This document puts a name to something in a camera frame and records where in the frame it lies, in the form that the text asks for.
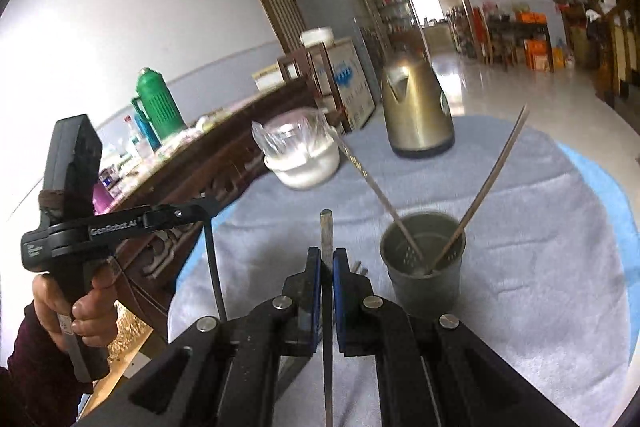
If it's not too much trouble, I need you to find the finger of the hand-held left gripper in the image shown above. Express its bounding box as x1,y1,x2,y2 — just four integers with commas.
144,196,221,229

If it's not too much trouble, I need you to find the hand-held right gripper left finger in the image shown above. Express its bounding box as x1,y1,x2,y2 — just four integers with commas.
65,247,322,427

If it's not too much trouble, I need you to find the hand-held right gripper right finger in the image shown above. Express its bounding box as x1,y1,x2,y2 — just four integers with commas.
333,248,581,427

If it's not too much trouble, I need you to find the black chopstick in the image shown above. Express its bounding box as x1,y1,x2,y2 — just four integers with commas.
201,214,228,324

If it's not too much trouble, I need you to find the grey metal utensil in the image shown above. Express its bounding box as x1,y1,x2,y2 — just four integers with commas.
320,209,335,427

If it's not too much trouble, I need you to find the metal utensil holder cup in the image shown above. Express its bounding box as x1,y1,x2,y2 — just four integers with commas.
380,212,467,319

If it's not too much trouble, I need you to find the patterned metal chopstick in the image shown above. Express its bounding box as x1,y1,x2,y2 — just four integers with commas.
327,126,430,277

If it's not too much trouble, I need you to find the person's left forearm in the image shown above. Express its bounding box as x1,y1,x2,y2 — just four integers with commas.
0,302,96,427

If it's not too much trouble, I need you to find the person's left hand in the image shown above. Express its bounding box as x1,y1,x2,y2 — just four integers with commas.
32,264,118,353

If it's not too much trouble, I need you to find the dark wooden table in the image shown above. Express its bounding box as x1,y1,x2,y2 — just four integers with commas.
92,77,326,343

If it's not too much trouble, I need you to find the clear plastic bottle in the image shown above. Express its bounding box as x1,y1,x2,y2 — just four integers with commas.
122,114,146,160

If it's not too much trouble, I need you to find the blue thermos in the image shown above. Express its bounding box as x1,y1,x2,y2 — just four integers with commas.
134,111,162,152

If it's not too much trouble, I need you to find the green thermos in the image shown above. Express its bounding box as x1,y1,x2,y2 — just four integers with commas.
131,67,188,142

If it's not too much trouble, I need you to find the white ceramic bowl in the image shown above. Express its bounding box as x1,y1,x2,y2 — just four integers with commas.
263,139,342,191

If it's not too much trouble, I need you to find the dark wooden chair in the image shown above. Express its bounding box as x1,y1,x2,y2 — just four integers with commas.
276,47,346,132

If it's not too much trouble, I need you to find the grey towel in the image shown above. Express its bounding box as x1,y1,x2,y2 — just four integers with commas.
167,114,631,427

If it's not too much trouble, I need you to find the gold electric kettle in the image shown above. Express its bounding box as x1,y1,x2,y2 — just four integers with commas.
380,54,456,158

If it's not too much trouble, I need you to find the white chest freezer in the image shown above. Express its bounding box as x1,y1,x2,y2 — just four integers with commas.
305,36,377,132

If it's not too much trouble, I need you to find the white rice cooker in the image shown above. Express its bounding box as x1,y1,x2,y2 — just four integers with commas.
300,27,335,48

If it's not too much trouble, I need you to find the grey refrigerator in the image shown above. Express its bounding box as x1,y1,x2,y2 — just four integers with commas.
290,0,381,128

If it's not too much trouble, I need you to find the blue cloth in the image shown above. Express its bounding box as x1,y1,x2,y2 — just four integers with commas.
172,142,640,293

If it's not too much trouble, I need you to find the shelf of bottles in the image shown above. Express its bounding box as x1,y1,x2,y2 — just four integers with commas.
362,0,416,52

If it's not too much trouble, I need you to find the orange cardboard box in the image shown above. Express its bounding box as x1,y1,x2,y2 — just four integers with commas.
524,38,553,70

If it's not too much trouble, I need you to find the cluttered wooden dining table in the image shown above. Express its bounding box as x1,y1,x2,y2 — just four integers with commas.
482,9,553,70

